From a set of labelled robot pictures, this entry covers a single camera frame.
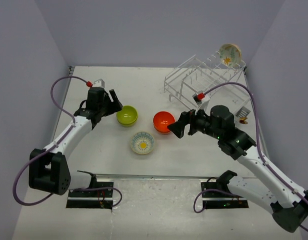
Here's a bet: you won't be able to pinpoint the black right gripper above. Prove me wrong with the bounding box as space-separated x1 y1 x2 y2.
168 102 223 140

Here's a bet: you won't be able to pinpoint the olive green bowl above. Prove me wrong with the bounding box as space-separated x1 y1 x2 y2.
116 105 138 124

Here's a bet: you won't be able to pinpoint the orange bowl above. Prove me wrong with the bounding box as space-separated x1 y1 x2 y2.
153 111 175 132
156 129 171 135

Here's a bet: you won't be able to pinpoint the tan bowl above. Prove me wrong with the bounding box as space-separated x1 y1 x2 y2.
130 131 155 155
218 43 242 68

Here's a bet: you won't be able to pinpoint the lime green bowl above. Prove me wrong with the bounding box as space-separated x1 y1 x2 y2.
119 121 137 128

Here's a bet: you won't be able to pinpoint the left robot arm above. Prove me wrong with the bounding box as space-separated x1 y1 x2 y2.
28 87 122 197

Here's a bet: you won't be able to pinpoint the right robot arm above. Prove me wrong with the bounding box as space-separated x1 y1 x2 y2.
167 105 308 233

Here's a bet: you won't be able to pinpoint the gold spool ornament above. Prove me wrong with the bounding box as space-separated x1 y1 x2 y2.
239 117 248 125

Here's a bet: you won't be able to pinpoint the white cutlery holder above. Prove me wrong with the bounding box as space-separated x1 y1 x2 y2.
235 106 251 119

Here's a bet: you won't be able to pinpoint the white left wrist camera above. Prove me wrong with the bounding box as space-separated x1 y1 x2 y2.
93 79 105 88

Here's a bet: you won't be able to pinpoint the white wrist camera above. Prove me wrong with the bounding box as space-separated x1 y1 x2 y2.
93 79 105 88
193 91 210 114

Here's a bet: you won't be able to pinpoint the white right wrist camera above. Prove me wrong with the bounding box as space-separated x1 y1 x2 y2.
193 91 210 114

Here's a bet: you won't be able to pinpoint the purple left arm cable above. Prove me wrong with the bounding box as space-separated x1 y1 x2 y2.
12 75 123 207

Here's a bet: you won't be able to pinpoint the white wire dish rack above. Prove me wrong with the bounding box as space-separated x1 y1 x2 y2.
163 51 252 115

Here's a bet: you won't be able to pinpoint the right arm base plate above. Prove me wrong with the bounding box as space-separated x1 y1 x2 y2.
202 191 249 209

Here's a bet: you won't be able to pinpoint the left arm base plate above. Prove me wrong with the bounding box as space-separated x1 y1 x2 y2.
66 189 114 210

